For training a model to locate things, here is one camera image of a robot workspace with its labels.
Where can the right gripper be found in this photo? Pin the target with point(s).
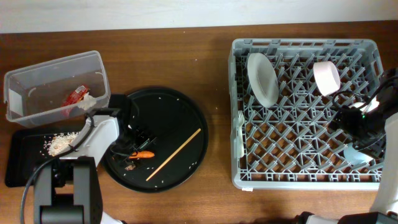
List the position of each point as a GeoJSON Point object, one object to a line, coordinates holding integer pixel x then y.
{"type": "Point", "coordinates": [343, 119]}

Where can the round black serving tray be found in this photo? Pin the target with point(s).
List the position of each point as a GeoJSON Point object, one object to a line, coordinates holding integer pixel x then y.
{"type": "Point", "coordinates": [172, 118]}

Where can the black rectangular tray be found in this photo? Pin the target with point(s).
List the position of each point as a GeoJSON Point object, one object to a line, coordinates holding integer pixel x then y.
{"type": "Point", "coordinates": [28, 150]}

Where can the grey dishwasher rack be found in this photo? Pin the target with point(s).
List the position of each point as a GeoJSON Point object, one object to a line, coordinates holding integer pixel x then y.
{"type": "Point", "coordinates": [289, 145]}

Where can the wooden chopstick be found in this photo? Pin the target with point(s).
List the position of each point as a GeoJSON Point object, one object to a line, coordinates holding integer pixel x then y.
{"type": "Point", "coordinates": [174, 154]}

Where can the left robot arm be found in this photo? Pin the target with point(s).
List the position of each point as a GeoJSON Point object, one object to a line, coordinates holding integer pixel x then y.
{"type": "Point", "coordinates": [66, 186]}

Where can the pink-white bowl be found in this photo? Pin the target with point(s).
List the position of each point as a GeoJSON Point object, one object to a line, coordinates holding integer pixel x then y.
{"type": "Point", "coordinates": [326, 77]}

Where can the orange carrot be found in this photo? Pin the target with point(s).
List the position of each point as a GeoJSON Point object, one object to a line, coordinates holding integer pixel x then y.
{"type": "Point", "coordinates": [142, 155]}

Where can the grey plate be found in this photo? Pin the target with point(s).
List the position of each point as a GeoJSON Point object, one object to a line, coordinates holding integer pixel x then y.
{"type": "Point", "coordinates": [263, 79]}

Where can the white tissue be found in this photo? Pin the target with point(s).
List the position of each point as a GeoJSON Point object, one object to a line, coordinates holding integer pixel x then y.
{"type": "Point", "coordinates": [87, 102]}

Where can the red snack wrapper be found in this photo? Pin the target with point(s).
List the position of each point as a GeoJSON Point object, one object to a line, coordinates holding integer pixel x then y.
{"type": "Point", "coordinates": [73, 98]}

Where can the clear plastic waste bin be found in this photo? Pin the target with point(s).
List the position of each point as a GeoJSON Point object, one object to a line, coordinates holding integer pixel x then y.
{"type": "Point", "coordinates": [34, 94]}

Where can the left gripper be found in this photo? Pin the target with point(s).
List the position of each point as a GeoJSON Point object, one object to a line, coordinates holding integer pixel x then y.
{"type": "Point", "coordinates": [145, 144]}

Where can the brown walnut piece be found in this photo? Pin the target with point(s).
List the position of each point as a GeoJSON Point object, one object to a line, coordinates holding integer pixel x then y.
{"type": "Point", "coordinates": [130, 167]}

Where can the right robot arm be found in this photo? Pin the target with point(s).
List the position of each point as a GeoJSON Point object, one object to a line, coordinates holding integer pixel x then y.
{"type": "Point", "coordinates": [384, 207]}

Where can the white plastic fork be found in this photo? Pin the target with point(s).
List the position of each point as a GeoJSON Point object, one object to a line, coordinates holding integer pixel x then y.
{"type": "Point", "coordinates": [240, 134]}

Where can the light blue cup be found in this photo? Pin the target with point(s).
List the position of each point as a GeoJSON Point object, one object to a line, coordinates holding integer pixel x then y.
{"type": "Point", "coordinates": [355, 157]}

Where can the food scraps rice and pasta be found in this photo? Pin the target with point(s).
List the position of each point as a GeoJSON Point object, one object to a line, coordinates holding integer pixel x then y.
{"type": "Point", "coordinates": [57, 143]}

